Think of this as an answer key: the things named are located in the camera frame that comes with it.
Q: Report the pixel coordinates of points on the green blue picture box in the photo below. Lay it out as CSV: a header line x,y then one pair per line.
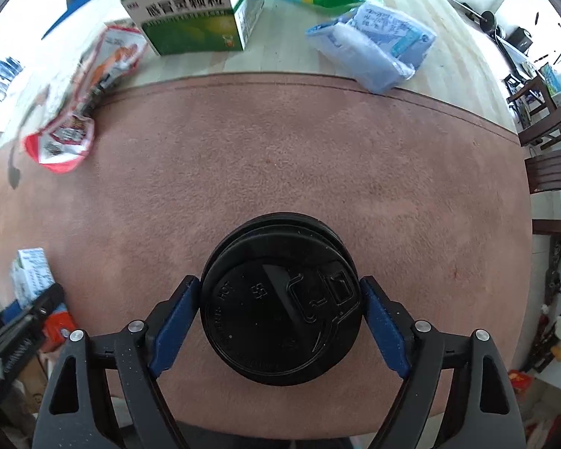
x,y
551,82

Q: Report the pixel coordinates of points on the pink striped tablecloth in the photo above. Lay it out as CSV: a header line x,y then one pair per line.
x,y
285,159

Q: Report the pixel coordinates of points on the blue board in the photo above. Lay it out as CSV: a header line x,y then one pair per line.
x,y
82,4

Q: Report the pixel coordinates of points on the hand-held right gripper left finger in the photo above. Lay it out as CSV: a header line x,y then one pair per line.
x,y
175,332

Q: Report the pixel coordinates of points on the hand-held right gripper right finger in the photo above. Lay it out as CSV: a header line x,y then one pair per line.
x,y
385,332

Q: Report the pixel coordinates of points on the orange box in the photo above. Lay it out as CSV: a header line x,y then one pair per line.
x,y
58,329

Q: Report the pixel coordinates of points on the blue tissue pack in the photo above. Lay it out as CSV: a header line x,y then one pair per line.
x,y
378,51

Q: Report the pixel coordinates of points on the white blue printed box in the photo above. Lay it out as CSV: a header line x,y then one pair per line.
x,y
30,271

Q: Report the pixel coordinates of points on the black barbell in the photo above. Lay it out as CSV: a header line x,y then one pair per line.
x,y
488,21

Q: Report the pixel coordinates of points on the dark wooden chair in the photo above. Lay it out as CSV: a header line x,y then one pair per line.
x,y
551,168

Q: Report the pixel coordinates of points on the red white snack packet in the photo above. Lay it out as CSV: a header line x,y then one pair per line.
x,y
60,145

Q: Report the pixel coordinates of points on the pack of water bottles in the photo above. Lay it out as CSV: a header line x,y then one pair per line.
x,y
4,69

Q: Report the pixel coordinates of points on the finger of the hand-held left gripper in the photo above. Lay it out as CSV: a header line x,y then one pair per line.
x,y
46,301

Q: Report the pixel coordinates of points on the green white medicine box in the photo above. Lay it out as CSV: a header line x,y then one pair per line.
x,y
191,18

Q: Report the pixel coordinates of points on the black plastic cup lid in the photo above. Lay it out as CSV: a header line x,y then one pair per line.
x,y
271,318

